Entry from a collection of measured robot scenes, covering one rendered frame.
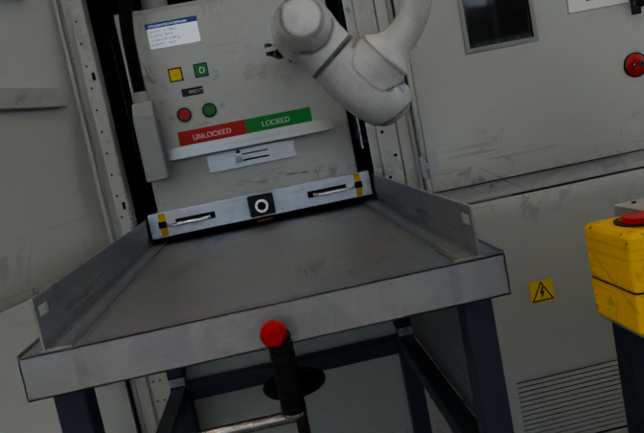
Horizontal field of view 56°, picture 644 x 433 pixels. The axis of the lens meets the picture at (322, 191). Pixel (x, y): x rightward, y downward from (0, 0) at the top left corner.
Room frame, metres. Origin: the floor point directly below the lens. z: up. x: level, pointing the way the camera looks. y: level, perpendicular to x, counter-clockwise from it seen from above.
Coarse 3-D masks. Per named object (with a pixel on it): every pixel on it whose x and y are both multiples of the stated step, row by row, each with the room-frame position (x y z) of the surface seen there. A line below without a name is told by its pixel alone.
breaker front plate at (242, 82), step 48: (240, 0) 1.46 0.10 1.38; (144, 48) 1.44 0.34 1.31; (192, 48) 1.45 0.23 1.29; (240, 48) 1.46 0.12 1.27; (192, 96) 1.45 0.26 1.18; (240, 96) 1.45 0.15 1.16; (288, 96) 1.46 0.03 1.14; (288, 144) 1.46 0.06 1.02; (336, 144) 1.47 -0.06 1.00; (192, 192) 1.44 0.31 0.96; (240, 192) 1.45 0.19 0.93
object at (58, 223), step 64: (0, 0) 1.25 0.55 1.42; (64, 0) 1.38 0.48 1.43; (0, 64) 1.21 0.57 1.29; (64, 64) 1.38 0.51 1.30; (0, 128) 1.17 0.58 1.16; (64, 128) 1.33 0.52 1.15; (0, 192) 1.14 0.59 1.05; (64, 192) 1.29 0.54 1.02; (0, 256) 1.11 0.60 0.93; (64, 256) 1.25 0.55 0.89
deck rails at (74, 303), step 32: (384, 192) 1.33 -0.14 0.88; (416, 192) 1.03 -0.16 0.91; (416, 224) 1.05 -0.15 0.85; (448, 224) 0.87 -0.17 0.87; (96, 256) 0.99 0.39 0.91; (128, 256) 1.20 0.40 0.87; (448, 256) 0.78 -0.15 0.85; (480, 256) 0.76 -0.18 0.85; (64, 288) 0.82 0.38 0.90; (96, 288) 0.96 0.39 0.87; (64, 320) 0.80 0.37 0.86; (96, 320) 0.82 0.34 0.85
